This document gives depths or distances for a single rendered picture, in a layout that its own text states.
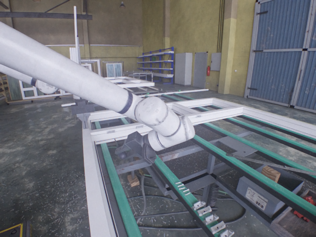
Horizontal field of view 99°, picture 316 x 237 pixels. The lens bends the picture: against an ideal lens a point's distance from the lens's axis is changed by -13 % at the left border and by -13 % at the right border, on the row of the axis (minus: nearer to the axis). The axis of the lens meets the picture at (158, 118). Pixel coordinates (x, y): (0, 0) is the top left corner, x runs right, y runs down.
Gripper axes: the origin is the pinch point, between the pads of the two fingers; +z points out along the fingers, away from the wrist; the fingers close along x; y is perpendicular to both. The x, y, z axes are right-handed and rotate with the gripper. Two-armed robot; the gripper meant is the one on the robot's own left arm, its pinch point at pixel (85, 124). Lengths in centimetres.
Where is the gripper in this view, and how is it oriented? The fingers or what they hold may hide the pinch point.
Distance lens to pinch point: 104.2
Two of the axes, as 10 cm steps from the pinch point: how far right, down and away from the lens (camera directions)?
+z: 0.0, 9.4, 3.3
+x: -9.0, 1.4, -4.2
